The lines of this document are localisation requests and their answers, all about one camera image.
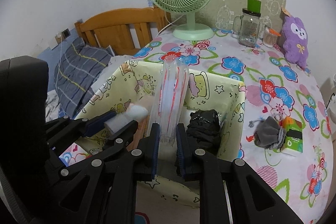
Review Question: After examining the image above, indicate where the yellow cartoon tissue pack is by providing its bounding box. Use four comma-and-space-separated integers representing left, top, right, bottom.
59, 143, 89, 166

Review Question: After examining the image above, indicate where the grey drawstring pouch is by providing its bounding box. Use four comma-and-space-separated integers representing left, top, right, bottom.
249, 116, 286, 149

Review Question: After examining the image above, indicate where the white standing fan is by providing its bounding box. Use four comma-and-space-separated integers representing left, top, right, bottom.
319, 75, 335, 141

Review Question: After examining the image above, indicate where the pink tissue pack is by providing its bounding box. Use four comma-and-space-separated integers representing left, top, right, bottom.
126, 95, 154, 151

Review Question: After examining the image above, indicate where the toothpick jar orange lid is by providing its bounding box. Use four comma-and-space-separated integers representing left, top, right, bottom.
262, 25, 281, 48

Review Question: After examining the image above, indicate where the green tissue pack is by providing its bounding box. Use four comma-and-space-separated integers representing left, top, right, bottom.
280, 117, 303, 156

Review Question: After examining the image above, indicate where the clear striped plastic pack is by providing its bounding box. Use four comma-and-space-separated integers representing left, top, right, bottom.
149, 56, 190, 145

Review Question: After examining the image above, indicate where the wall power outlet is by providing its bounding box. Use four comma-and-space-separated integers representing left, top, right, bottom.
61, 28, 71, 40

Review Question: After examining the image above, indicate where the black plastic bag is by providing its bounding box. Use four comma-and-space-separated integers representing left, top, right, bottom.
186, 109, 221, 156

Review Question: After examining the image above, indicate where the floral tablecloth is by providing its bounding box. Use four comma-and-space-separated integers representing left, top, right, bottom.
135, 29, 334, 223

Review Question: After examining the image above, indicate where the green patterned board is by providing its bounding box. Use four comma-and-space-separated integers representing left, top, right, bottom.
201, 0, 286, 31

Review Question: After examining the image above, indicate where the glass mason jar mug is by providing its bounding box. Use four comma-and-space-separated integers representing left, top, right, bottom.
232, 0, 261, 48

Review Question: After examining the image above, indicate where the grey plaid pillow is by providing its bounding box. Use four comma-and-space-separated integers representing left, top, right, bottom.
54, 37, 113, 118

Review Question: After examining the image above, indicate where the purple plush bunny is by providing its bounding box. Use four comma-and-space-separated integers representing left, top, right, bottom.
281, 7, 309, 69

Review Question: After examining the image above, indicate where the yellow cartoon storage box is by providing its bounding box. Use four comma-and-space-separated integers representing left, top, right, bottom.
77, 60, 245, 207

